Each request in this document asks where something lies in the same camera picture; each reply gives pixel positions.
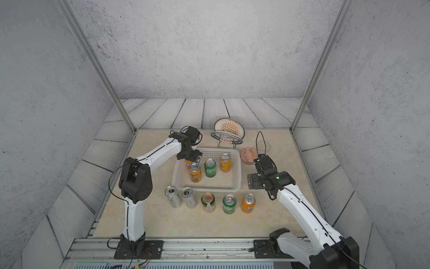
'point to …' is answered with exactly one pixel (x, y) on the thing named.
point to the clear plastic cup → (263, 147)
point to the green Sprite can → (229, 203)
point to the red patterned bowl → (248, 155)
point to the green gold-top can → (208, 201)
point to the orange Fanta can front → (248, 203)
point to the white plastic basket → (229, 181)
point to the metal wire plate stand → (234, 145)
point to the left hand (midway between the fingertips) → (195, 158)
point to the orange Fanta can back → (187, 163)
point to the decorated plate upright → (230, 125)
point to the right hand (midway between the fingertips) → (262, 178)
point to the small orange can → (195, 173)
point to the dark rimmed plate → (227, 137)
